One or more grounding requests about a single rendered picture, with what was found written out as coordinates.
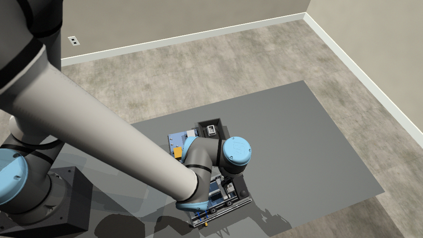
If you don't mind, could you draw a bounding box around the yellow brass block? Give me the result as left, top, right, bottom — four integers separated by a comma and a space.
173, 147, 182, 160

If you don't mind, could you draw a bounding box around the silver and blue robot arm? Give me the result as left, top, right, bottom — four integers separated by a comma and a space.
0, 0, 252, 225

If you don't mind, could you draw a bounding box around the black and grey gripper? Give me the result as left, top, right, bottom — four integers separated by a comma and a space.
218, 167, 231, 188

